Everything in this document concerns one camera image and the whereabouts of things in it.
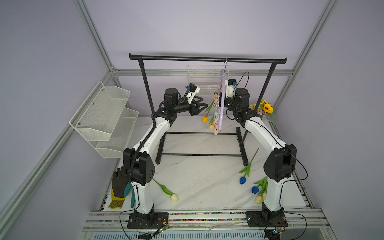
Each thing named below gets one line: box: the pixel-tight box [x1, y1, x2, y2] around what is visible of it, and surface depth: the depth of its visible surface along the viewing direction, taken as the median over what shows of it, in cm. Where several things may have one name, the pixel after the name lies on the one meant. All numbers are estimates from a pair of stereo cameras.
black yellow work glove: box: [108, 166, 129, 209], surface depth 81 cm
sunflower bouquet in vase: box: [250, 99, 276, 125], surface depth 92 cm
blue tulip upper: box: [239, 147, 260, 185], surface depth 92 cm
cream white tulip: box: [152, 178, 179, 203], surface depth 83 cm
